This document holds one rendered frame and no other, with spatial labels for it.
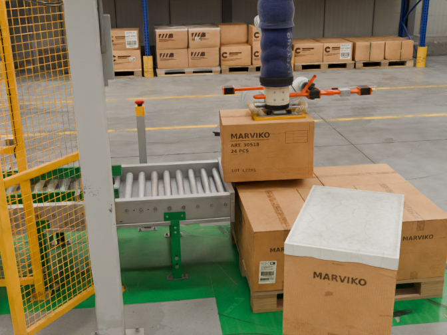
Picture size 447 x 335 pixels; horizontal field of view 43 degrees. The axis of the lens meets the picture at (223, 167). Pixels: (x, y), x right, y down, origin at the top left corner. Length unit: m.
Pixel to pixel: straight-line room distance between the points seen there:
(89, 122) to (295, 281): 1.19
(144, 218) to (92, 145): 1.07
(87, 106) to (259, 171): 1.50
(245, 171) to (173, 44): 7.25
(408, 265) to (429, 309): 0.29
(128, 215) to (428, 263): 1.87
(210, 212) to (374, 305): 1.74
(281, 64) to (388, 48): 8.28
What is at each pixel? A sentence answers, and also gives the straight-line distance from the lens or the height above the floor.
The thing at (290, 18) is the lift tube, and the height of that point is 1.65.
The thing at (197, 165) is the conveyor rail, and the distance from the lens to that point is 4.22.
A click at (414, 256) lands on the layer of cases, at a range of 3.64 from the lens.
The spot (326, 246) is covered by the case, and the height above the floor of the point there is 1.02.
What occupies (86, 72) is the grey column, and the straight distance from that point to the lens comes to 2.62.
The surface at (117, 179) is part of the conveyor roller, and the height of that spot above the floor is 0.55.
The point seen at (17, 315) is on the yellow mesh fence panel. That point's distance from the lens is 3.21.
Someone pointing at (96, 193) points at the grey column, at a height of 0.96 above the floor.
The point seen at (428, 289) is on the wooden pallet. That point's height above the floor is 0.06.
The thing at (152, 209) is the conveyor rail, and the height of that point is 0.52.
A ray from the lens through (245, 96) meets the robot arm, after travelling 4.50.
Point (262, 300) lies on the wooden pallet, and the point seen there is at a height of 0.08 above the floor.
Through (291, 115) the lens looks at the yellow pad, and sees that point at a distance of 3.77.
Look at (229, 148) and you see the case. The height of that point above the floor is 0.85.
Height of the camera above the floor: 1.98
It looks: 20 degrees down
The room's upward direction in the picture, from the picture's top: 1 degrees counter-clockwise
